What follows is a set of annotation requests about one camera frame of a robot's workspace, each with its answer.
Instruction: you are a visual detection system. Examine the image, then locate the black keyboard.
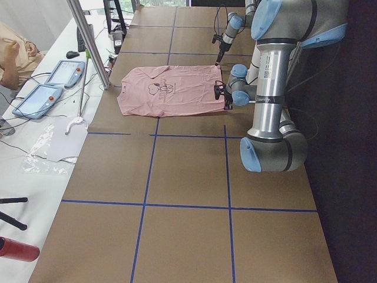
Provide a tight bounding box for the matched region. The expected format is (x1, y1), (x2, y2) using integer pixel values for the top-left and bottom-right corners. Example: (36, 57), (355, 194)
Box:
(77, 24), (94, 52)

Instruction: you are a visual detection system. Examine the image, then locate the black tripod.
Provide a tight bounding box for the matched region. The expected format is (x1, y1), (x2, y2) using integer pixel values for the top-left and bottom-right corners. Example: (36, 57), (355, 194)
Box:
(1, 197), (28, 231)

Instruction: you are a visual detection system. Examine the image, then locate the clear plastic bag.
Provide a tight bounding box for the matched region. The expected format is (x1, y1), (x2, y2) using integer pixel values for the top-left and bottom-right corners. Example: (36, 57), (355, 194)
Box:
(21, 123), (77, 175)

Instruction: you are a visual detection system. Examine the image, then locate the near blue teach pendant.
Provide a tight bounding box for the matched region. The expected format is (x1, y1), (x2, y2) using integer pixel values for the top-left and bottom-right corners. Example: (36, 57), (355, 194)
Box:
(12, 84), (64, 119)

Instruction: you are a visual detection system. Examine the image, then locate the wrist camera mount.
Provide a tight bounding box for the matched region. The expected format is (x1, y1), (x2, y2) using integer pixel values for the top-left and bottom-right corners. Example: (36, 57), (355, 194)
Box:
(213, 80), (226, 100)
(211, 34), (223, 44)

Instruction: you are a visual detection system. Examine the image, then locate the red cylinder bottle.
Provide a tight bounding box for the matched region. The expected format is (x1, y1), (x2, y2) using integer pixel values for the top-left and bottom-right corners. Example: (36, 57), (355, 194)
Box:
(1, 237), (40, 262)

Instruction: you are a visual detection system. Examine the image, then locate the aluminium frame post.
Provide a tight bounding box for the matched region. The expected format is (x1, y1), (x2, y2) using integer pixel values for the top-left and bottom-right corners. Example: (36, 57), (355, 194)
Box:
(67, 0), (110, 90)

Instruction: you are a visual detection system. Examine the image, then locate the white paper sheet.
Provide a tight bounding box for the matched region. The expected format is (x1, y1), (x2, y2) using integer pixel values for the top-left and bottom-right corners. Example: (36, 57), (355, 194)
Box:
(47, 117), (88, 162)

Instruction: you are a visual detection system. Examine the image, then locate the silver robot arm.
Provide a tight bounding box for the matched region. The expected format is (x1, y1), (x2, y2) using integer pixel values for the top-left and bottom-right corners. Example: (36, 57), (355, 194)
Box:
(212, 0), (260, 66)
(219, 1), (349, 172)

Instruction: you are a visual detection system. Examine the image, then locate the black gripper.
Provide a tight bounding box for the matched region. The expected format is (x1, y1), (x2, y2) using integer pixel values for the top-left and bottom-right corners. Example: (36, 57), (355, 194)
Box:
(223, 93), (233, 110)
(215, 40), (232, 66)

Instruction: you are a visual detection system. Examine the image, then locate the seated person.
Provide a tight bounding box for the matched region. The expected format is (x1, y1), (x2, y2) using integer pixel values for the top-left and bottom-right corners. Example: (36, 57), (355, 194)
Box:
(1, 22), (44, 91)

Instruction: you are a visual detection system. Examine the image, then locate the pink Snoopy t-shirt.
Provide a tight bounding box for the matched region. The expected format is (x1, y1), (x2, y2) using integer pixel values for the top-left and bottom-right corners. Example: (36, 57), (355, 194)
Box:
(117, 65), (224, 117)

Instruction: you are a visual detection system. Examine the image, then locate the blue teach pendant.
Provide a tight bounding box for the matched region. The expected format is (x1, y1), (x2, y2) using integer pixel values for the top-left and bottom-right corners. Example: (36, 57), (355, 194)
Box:
(45, 60), (86, 88)
(12, 84), (64, 119)

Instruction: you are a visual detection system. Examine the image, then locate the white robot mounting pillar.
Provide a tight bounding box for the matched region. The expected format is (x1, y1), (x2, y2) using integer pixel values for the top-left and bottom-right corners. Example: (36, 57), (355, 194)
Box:
(246, 43), (260, 91)

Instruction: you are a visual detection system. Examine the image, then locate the black computer mouse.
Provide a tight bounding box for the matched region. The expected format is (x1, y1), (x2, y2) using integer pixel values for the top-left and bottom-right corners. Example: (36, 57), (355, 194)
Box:
(66, 51), (80, 59)

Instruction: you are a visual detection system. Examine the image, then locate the far blue teach pendant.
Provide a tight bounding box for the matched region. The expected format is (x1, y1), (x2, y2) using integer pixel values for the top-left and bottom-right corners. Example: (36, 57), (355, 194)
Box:
(45, 60), (86, 88)

